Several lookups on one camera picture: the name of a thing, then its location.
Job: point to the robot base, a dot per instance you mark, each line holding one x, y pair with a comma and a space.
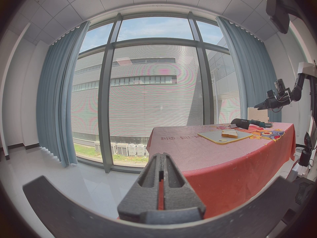
304, 157

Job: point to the dark grey tray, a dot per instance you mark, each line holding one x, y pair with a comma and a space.
268, 125

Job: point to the slice of bread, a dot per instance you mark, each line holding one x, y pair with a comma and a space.
229, 134

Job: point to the window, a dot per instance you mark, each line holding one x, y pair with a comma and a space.
151, 88

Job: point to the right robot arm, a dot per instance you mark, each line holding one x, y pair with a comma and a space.
298, 88

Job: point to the cutting board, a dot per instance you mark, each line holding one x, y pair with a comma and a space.
213, 135

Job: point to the white knife rest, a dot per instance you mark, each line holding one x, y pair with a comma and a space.
232, 126

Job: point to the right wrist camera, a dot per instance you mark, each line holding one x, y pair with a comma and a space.
279, 85

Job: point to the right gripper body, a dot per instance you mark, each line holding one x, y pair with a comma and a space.
273, 103

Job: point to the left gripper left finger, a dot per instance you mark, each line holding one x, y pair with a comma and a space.
148, 196

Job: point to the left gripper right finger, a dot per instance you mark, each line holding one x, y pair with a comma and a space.
177, 194

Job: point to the blue curtain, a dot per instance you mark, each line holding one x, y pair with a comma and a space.
250, 66
59, 95

